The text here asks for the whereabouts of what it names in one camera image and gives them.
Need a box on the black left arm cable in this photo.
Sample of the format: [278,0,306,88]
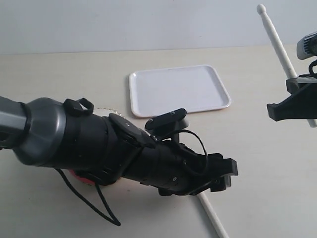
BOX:
[55,128,208,219]

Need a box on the white rectangular tray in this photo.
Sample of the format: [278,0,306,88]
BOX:
[128,65,231,118]

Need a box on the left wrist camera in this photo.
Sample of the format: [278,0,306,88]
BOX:
[145,108,188,142]

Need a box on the white drumstick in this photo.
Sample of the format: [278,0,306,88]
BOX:
[257,4,317,128]
[197,192,229,238]

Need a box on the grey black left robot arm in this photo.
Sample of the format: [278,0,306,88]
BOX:
[0,97,238,196]

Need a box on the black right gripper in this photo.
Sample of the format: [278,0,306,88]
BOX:
[266,74,317,121]

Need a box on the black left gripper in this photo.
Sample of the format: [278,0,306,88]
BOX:
[123,142,238,196]

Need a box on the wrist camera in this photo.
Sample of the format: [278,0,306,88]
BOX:
[145,108,188,142]
[296,32,317,60]

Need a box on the red small drum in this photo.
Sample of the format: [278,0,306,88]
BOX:
[68,107,124,186]

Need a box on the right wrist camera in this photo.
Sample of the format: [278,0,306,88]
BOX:
[296,32,317,60]

